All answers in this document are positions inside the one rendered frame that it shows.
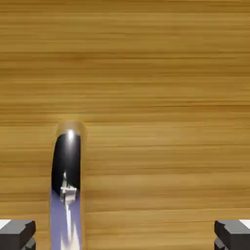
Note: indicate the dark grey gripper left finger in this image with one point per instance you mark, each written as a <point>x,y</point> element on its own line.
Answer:
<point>15,234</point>

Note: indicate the light wood cabinet door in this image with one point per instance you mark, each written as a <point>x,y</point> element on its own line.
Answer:
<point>148,78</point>

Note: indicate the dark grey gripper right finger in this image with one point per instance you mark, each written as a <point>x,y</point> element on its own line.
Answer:
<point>232,236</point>

